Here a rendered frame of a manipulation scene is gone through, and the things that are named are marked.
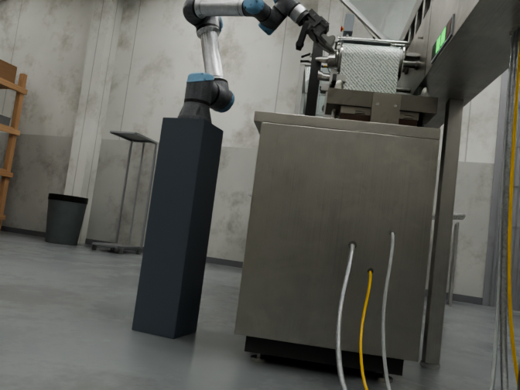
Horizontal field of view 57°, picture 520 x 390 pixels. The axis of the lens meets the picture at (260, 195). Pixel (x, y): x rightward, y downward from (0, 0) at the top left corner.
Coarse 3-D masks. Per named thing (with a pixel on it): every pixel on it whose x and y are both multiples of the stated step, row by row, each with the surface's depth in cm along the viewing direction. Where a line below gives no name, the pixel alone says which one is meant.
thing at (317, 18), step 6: (306, 12) 204; (312, 12) 205; (300, 18) 204; (306, 18) 205; (312, 18) 205; (318, 18) 204; (300, 24) 207; (312, 24) 202; (318, 24) 203; (324, 24) 203; (306, 30) 204; (312, 30) 203; (318, 30) 203; (324, 30) 203; (312, 36) 205
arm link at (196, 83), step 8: (200, 72) 206; (192, 80) 205; (200, 80) 205; (208, 80) 207; (192, 88) 205; (200, 88) 205; (208, 88) 207; (216, 88) 212; (192, 96) 204; (200, 96) 205; (208, 96) 207; (216, 96) 212
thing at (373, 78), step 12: (348, 72) 197; (360, 72) 196; (372, 72) 196; (384, 72) 195; (396, 72) 195; (348, 84) 196; (360, 84) 196; (372, 84) 195; (384, 84) 195; (396, 84) 194
